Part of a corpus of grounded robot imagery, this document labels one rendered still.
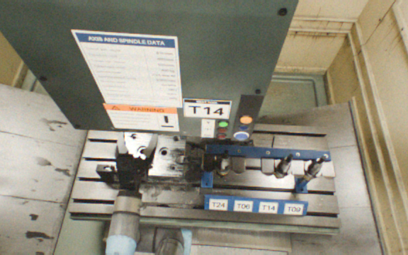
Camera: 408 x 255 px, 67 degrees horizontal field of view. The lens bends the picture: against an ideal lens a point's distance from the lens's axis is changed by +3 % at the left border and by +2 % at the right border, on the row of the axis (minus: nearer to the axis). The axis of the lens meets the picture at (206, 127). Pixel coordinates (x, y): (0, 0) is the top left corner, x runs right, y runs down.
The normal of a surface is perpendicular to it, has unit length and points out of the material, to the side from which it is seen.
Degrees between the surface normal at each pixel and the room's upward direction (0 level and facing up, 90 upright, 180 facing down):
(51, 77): 90
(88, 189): 0
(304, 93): 0
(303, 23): 90
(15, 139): 24
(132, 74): 90
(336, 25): 90
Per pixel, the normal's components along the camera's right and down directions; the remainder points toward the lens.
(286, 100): 0.03, -0.48
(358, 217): -0.38, -0.46
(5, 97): 0.43, -0.41
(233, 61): -0.05, 0.87
